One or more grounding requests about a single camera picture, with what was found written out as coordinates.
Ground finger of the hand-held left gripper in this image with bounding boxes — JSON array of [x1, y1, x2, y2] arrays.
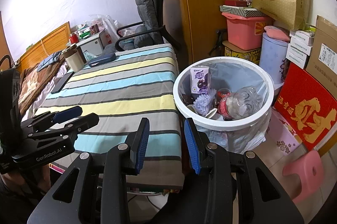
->
[[21, 105, 83, 132], [25, 113, 100, 144]]

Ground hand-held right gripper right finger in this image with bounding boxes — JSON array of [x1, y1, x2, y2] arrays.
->
[[184, 119, 306, 224]]

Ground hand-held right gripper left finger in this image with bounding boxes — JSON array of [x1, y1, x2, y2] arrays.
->
[[29, 117, 150, 224]]

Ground beige paper cup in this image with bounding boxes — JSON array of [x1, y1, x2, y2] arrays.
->
[[205, 109, 224, 121]]

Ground white foam fruit net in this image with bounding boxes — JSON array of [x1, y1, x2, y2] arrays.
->
[[193, 91, 216, 115]]

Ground red lidded jelly cup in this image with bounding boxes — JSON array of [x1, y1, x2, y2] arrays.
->
[[217, 88, 232, 100]]

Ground clear plastic bottle red label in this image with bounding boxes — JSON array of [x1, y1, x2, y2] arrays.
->
[[218, 86, 264, 119]]

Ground purple milk carton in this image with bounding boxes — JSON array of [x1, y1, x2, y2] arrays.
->
[[190, 67, 211, 95]]

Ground black smartphone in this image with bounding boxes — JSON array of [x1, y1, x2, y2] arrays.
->
[[51, 71, 75, 94]]

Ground lilac bed sheet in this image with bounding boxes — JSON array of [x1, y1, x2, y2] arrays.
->
[[22, 66, 69, 122]]

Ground brown patterned blanket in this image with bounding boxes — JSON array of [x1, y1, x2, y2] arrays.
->
[[18, 57, 66, 116]]

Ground blue folded cloth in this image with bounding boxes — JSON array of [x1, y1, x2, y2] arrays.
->
[[37, 52, 62, 72]]

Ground beige mug with brown lid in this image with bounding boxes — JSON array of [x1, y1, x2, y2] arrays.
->
[[62, 43, 87, 72]]

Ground navy glasses case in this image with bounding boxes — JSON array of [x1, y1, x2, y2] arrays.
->
[[88, 53, 117, 67]]

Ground wooden bed headboard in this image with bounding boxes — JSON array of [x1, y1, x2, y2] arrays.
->
[[17, 21, 71, 69]]

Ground white nightstand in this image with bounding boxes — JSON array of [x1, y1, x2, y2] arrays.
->
[[78, 29, 107, 54]]

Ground green and white boxes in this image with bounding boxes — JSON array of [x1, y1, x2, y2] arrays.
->
[[76, 24, 91, 39]]

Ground pink snack packet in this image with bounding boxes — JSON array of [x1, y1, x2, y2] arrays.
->
[[90, 21, 104, 33]]

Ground pink floral box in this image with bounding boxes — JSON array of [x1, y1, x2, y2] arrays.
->
[[265, 108, 303, 154]]

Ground white plastic bag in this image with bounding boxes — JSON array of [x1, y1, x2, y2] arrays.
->
[[101, 16, 120, 41]]

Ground yellow patterned box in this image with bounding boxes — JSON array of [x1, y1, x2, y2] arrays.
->
[[222, 41, 262, 58]]

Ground pink plastic stool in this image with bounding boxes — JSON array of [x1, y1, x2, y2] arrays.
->
[[282, 150, 324, 205]]

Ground lilac cylindrical container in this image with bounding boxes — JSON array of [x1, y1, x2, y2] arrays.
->
[[259, 33, 290, 85]]

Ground red and gold door mat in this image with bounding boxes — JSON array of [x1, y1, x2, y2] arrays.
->
[[274, 63, 337, 152]]

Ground pink plastic bucket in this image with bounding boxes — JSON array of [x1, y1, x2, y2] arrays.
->
[[221, 12, 273, 51]]

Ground grey quilted chair cushion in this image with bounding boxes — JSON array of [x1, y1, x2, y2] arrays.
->
[[104, 0, 161, 52]]

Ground small white box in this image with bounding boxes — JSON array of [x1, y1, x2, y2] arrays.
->
[[286, 44, 313, 56], [290, 30, 316, 39], [286, 54, 309, 70], [291, 38, 314, 47]]

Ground black office chair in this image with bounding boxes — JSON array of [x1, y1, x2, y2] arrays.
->
[[115, 0, 182, 52]]

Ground pink container lid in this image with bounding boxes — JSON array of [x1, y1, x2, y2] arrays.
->
[[264, 26, 291, 43]]

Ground striped gift box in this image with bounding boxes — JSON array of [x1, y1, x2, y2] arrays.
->
[[219, 0, 271, 19]]

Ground wooden wardrobe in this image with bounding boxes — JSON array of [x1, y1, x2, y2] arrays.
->
[[149, 0, 253, 74]]

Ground cardboard box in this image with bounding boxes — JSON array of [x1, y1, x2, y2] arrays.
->
[[305, 15, 337, 106]]

